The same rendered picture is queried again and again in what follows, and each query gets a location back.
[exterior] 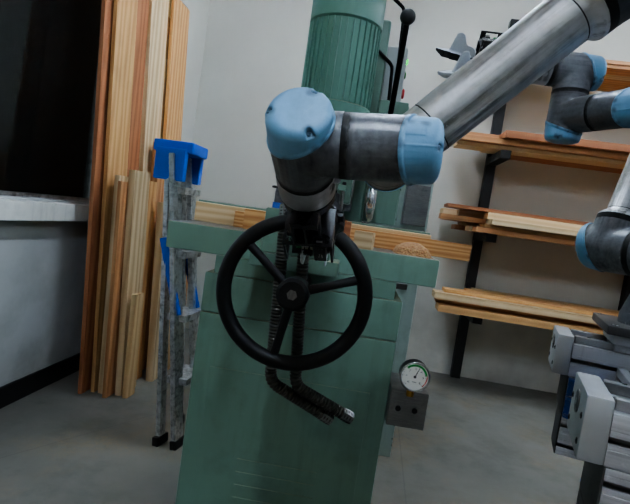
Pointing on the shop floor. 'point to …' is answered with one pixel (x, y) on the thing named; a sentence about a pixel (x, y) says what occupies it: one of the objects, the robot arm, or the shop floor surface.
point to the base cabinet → (280, 422)
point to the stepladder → (176, 282)
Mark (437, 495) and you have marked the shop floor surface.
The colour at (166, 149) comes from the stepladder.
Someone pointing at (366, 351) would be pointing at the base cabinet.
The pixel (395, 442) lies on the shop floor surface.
